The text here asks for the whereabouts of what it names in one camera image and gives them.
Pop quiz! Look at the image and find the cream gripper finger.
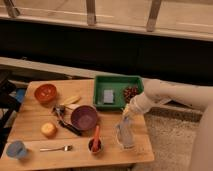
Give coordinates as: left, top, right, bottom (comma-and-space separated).
122, 104, 130, 118

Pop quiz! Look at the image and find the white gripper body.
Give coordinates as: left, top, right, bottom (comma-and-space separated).
129, 92, 157, 114

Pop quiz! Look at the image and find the white grey towel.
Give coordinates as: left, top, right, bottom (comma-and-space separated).
116, 117, 134, 149

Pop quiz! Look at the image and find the purple bowl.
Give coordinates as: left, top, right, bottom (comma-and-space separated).
71, 105, 98, 131

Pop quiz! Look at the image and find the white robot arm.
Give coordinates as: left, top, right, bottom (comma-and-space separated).
123, 79, 213, 171

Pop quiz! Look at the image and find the orange bowl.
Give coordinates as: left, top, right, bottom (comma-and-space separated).
34, 84, 57, 104

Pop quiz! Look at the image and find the bunch of dark grapes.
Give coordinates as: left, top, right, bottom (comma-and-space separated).
123, 86, 139, 103

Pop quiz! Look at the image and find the grey blue sponge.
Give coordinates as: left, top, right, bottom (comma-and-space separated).
103, 90, 114, 104

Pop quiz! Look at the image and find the green plastic tray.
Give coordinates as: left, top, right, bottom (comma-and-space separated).
93, 75, 143, 110

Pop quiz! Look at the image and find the orange carrot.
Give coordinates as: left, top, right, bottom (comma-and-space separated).
92, 125, 100, 152

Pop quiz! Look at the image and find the small dark cup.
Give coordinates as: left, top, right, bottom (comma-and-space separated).
88, 138, 103, 155

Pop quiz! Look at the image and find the yellow banana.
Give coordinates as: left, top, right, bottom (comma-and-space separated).
59, 95, 81, 106

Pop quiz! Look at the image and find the silver fork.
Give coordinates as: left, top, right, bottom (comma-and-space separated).
40, 145, 73, 152

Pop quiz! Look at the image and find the yellow apple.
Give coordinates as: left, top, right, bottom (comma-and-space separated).
41, 122, 57, 137

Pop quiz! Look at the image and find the blue plastic cup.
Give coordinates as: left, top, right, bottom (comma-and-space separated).
6, 141, 27, 159

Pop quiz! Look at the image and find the black chair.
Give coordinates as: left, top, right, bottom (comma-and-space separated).
0, 69, 22, 148

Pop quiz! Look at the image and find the black handled can opener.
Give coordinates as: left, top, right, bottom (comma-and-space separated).
53, 105, 82, 136

